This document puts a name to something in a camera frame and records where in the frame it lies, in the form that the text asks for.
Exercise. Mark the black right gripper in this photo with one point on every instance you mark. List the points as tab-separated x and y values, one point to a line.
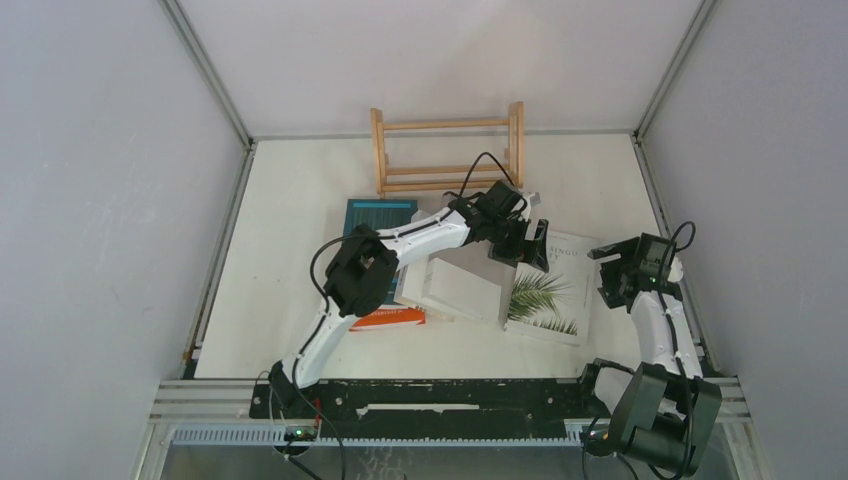
610	290

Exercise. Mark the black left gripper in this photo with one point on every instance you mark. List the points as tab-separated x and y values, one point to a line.
523	251

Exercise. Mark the white Singularity palm book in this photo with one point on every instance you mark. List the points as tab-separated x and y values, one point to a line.
556	305

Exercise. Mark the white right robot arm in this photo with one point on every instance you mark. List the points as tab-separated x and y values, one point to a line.
661	412

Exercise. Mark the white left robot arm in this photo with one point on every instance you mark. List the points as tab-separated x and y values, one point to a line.
359	276

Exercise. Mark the grey notebook with elastic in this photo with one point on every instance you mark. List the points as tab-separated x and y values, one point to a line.
475	259

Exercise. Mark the white small book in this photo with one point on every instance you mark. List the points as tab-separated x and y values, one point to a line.
461	293

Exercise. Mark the white thick book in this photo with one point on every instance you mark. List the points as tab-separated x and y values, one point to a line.
414	285

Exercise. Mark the wooden book rack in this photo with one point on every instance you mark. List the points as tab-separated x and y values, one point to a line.
437	155

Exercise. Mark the teal Humor book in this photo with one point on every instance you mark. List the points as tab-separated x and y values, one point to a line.
379	214

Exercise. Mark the orange book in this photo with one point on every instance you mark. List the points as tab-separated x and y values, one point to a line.
389	318

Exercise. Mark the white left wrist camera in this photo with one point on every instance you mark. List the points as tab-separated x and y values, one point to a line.
530	199

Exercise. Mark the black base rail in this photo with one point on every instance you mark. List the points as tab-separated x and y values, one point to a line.
441	410

